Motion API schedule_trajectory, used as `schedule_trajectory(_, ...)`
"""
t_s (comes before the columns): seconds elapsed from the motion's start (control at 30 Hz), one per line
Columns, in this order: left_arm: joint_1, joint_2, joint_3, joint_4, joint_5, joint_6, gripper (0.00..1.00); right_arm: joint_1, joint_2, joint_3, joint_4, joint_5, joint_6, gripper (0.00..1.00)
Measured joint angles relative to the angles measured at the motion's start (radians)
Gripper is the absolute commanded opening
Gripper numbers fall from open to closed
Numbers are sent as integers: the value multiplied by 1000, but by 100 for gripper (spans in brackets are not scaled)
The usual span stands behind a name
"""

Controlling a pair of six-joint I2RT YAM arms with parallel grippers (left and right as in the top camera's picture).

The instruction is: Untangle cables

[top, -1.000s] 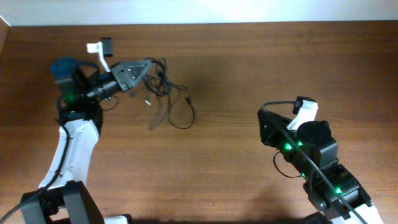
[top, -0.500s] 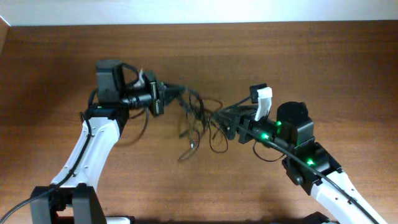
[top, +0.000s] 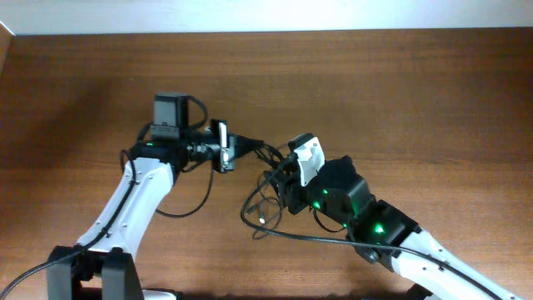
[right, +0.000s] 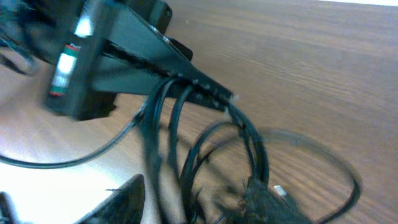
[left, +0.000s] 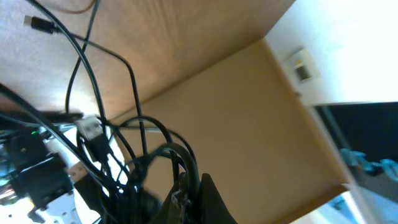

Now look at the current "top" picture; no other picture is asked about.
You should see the long black usb cable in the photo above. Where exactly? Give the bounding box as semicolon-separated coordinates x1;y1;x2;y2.
244;170;288;241

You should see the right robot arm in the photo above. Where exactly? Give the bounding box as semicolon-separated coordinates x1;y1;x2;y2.
278;156;517;299

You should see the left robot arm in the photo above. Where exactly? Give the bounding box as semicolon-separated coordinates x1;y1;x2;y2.
47;92;263;299

